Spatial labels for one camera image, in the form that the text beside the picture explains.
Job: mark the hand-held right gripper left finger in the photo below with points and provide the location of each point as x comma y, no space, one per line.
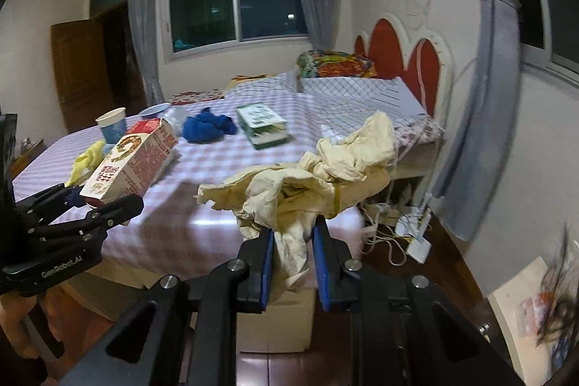
267,270

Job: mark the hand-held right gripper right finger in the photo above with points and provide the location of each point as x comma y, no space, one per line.
320,264

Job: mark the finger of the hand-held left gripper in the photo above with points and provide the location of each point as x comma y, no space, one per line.
54,200
113,209

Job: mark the red and white milk carton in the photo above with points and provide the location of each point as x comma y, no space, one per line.
131,162

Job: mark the blue patterned paper cup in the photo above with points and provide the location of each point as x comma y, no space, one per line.
111,126

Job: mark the cream cloth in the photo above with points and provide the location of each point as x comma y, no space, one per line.
325,169

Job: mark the blue towel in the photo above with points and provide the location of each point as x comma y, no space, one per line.
206,128

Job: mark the person's left hand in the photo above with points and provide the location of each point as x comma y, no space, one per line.
16,322

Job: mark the yellow cloth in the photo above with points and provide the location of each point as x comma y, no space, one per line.
88,162

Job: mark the wooden side cabinet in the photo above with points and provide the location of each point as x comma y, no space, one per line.
27,155

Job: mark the pink checkered tablecloth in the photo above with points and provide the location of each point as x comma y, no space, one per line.
203,169

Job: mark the white router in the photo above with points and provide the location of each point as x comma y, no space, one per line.
418,249

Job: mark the blue and white bowl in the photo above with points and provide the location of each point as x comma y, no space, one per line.
154,112

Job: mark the clear crumpled plastic wrap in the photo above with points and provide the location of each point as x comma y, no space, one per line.
174,119

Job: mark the brown wooden door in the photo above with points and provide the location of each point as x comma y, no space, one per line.
81,74

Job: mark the green and white box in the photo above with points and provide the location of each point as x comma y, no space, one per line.
262,123

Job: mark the white grid blanket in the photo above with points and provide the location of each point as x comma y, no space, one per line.
353,96

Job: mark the yellow blanket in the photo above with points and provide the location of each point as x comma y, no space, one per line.
249,79

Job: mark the colourful floral pillow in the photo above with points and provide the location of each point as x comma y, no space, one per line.
337,65

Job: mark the beige paper bag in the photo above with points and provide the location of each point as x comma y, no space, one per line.
520,304

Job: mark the red and white headboard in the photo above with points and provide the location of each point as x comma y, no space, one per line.
389,47

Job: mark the dark wiry object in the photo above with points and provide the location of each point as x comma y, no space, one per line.
563,295

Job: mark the side window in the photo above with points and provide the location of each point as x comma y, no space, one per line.
556,15

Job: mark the white bed frame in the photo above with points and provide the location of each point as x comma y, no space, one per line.
416,160

